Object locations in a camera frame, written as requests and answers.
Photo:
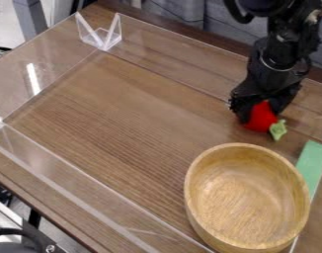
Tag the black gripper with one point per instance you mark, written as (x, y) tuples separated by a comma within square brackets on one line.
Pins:
[(267, 84)]

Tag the red plush fruit green stem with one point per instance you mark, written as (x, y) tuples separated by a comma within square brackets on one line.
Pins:
[(263, 121)]

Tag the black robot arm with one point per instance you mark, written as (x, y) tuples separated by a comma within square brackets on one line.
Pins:
[(279, 60)]

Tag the green tape strip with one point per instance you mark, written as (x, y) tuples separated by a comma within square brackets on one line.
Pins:
[(309, 165)]

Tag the wooden bowl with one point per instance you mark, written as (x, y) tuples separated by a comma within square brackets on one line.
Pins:
[(246, 199)]

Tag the clear acrylic enclosure wall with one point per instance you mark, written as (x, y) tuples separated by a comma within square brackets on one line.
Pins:
[(103, 126)]

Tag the black metal bracket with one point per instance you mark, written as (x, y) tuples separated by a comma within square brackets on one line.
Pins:
[(39, 241)]

